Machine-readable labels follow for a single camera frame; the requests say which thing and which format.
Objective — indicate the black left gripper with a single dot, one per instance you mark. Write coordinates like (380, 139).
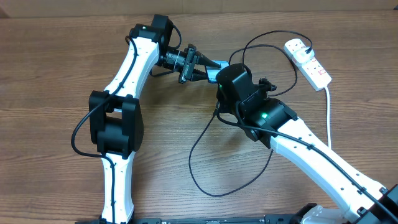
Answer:
(188, 71)

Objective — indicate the Galaxy S24 smartphone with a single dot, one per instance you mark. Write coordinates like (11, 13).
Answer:
(213, 71)

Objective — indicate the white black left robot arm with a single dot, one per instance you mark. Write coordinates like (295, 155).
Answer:
(116, 124)

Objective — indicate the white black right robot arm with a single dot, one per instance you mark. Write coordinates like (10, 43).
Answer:
(358, 198)

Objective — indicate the white charger plug adapter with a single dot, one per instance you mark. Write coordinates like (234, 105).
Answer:
(303, 55)

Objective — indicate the white power strip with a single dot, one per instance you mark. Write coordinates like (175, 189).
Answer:
(312, 70)

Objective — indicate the cardboard back panel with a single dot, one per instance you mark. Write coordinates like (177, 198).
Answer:
(77, 8)

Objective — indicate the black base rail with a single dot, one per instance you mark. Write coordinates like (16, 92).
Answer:
(267, 219)

